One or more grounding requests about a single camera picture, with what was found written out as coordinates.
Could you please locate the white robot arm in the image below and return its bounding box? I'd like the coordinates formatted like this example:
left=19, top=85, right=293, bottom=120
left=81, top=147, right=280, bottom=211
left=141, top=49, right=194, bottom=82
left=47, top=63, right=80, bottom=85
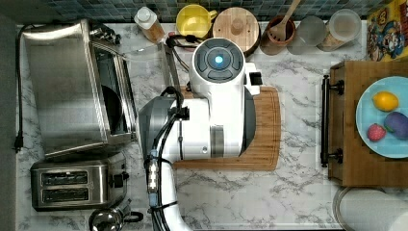
left=138, top=38, right=260, bottom=231

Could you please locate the red toy strawberry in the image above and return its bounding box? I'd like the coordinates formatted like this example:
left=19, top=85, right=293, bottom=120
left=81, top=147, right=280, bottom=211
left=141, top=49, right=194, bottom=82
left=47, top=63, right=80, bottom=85
left=367, top=123, right=387, bottom=141

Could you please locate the yellow toy lemon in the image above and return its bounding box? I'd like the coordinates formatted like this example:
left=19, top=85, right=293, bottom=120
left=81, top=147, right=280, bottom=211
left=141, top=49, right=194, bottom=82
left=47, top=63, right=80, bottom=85
left=372, top=91, right=399, bottom=112

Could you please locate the wooden tray with black handle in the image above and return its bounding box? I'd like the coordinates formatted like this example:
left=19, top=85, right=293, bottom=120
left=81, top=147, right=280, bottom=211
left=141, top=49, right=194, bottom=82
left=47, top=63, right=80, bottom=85
left=320, top=61, right=407, bottom=188

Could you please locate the wooden spoon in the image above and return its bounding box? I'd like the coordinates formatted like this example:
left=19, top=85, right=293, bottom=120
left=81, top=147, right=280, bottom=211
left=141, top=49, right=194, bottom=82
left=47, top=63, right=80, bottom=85
left=269, top=0, right=301, bottom=41

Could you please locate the light blue plate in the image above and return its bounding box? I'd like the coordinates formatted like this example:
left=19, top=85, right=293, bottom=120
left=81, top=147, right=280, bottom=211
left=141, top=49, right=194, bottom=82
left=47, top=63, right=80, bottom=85
left=355, top=76, right=408, bottom=159

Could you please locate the yellow cereal box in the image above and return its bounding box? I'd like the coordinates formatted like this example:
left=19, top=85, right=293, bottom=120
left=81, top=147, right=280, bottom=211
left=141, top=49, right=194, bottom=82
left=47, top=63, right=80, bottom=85
left=367, top=0, right=408, bottom=62

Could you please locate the black canister with wooden lid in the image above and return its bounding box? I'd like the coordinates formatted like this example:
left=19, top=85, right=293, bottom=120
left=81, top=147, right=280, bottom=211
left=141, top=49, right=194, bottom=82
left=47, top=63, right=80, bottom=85
left=212, top=7, right=261, bottom=57

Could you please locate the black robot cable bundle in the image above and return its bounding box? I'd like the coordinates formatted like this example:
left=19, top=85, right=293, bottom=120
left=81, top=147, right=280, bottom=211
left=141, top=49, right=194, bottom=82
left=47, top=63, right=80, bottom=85
left=145, top=86, right=191, bottom=231

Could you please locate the spice bottle with white cap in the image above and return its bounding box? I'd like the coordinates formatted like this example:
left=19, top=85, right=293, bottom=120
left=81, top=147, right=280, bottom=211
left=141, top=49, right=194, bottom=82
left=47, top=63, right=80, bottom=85
left=134, top=7, right=165, bottom=43

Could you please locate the stainless steel toaster oven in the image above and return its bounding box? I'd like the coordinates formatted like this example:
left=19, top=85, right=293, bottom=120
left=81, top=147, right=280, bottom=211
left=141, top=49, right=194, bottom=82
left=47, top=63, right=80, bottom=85
left=22, top=19, right=137, bottom=159

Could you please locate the silver two-slot toaster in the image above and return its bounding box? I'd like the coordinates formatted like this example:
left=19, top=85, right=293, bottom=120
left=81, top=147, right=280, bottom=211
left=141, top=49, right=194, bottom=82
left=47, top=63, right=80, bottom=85
left=30, top=153, right=129, bottom=212

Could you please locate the frosted plastic cup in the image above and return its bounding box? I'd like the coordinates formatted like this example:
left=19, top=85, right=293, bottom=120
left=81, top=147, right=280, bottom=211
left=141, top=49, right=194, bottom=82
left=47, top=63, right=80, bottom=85
left=287, top=16, right=326, bottom=55

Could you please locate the brown utensil crock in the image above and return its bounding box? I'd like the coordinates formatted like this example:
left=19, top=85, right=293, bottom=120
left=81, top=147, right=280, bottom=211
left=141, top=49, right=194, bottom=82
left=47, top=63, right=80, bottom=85
left=260, top=16, right=295, bottom=56

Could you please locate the purple toy eggplant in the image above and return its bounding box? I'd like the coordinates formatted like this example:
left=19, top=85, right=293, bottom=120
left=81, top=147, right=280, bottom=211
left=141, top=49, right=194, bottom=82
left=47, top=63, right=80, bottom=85
left=384, top=112, right=408, bottom=140

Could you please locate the yellow mug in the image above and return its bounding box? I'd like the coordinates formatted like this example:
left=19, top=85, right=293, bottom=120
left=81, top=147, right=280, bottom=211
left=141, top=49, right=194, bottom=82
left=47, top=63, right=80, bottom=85
left=176, top=4, right=217, bottom=38

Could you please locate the black oven power cord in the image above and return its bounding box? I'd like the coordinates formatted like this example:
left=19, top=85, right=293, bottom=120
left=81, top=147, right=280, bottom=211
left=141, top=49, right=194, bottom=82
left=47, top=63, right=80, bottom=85
left=13, top=23, right=37, bottom=154

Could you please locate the bamboo cutting board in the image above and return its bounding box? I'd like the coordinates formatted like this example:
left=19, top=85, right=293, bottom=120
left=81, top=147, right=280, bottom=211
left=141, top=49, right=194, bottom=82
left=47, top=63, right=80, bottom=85
left=173, top=87, right=281, bottom=171

